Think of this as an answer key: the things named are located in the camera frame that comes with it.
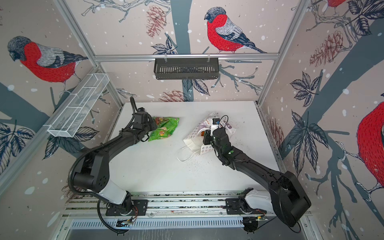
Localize white wire mesh basket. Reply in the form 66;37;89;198
48;73;110;138

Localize aluminium mounting rail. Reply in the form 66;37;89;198
63;193;239;218

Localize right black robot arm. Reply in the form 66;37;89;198
203;128;312;227

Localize black hanging wall basket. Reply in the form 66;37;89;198
154;58;220;80

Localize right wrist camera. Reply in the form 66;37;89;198
211;118;220;136

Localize large green chip bag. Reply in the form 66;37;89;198
149;117;180;142

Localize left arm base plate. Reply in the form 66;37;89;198
106;200;149;217

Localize printed white paper bag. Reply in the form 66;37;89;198
177;112;236;162

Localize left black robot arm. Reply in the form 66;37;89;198
68;97;157;212

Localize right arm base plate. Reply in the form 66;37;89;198
224;199;267;215

